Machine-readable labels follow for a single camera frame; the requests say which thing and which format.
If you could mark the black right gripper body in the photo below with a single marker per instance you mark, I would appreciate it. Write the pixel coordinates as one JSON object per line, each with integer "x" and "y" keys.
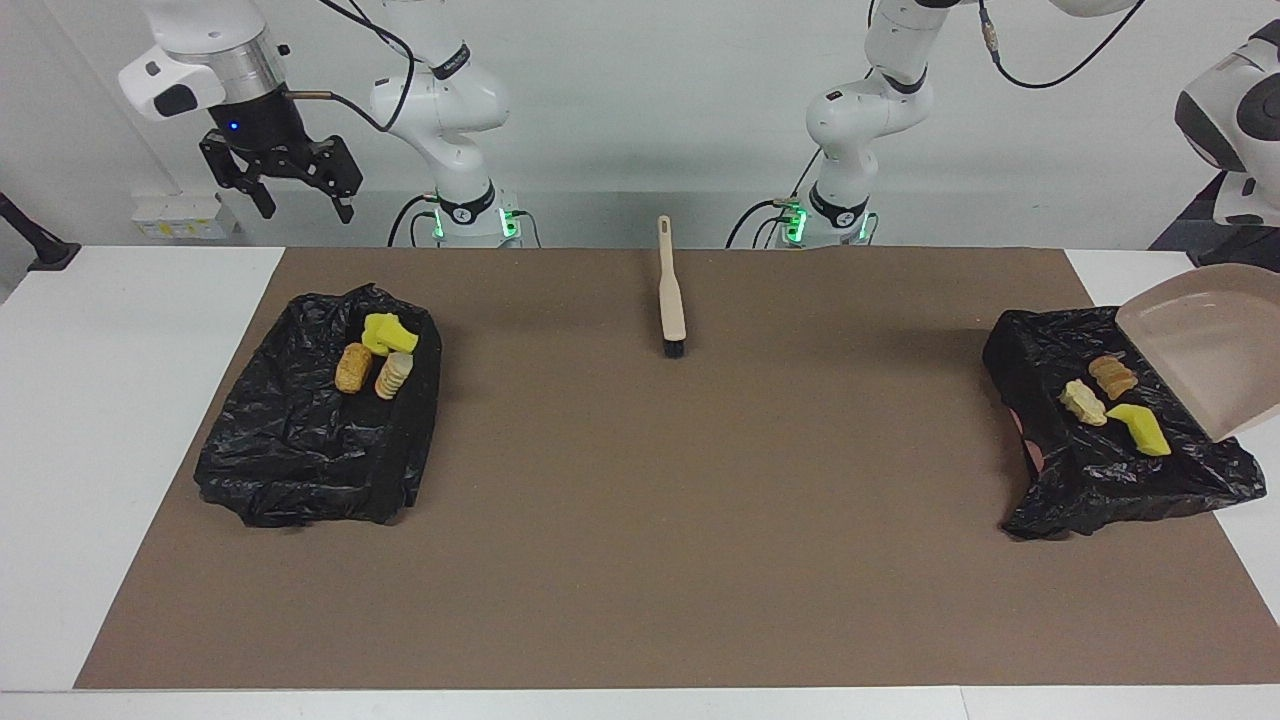
{"x": 265, "y": 135}

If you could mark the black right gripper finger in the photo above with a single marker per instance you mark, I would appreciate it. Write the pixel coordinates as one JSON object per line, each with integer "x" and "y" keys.
{"x": 245, "y": 180}
{"x": 345, "y": 180}

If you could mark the brown bread roll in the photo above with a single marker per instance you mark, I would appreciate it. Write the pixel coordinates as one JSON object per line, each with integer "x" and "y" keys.
{"x": 353, "y": 367}

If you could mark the pale bread slice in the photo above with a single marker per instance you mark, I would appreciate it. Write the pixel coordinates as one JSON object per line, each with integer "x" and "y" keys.
{"x": 393, "y": 376}

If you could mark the beige hand brush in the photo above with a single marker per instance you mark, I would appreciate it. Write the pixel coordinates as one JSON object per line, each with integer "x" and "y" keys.
{"x": 672, "y": 300}

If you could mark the pale bread chunk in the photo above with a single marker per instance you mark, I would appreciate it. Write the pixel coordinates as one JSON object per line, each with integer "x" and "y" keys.
{"x": 1083, "y": 402}

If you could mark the beige plastic dustpan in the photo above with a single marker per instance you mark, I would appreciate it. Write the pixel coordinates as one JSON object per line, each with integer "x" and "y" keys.
{"x": 1220, "y": 340}

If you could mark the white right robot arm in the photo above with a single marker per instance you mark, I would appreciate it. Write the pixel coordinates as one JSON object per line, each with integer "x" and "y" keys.
{"x": 440, "y": 100}

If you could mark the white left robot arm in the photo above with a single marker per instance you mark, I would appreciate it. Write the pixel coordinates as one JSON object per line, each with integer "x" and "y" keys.
{"x": 870, "y": 110}

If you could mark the bin with black bag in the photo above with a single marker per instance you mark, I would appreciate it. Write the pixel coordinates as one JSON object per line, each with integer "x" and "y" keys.
{"x": 1100, "y": 480}
{"x": 290, "y": 450}

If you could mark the black stand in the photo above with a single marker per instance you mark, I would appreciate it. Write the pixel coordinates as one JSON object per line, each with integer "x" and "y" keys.
{"x": 35, "y": 240}
{"x": 1235, "y": 250}

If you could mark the brown table mat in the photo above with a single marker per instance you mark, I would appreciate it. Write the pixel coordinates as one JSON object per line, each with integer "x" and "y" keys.
{"x": 600, "y": 630}

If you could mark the dark furniture panel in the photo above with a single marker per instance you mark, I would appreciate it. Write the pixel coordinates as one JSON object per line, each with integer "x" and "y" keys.
{"x": 1200, "y": 215}

